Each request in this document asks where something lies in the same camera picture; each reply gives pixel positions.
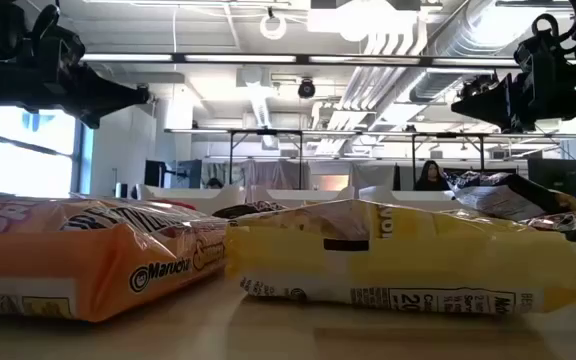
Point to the black round ceiling camera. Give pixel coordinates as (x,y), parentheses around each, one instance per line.
(306,89)

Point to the black computer monitor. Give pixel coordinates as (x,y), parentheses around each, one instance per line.
(154,173)
(554,176)

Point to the black metal station frame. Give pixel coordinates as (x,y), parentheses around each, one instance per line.
(448,135)
(268,132)

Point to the large bright window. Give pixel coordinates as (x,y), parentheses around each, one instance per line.
(28,165)

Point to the person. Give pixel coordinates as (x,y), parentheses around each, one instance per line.
(214,184)
(430,180)

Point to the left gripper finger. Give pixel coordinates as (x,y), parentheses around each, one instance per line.
(108,95)
(90,119)

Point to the long ceiling light bar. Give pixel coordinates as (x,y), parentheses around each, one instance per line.
(238,58)

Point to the orange-red noodle pack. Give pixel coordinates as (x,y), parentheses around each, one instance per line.
(93,260)

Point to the black ceiling spotlight cluster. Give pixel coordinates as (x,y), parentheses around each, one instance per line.
(475,85)

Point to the silver ribbed ventilation duct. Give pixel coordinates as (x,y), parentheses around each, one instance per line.
(468,30)

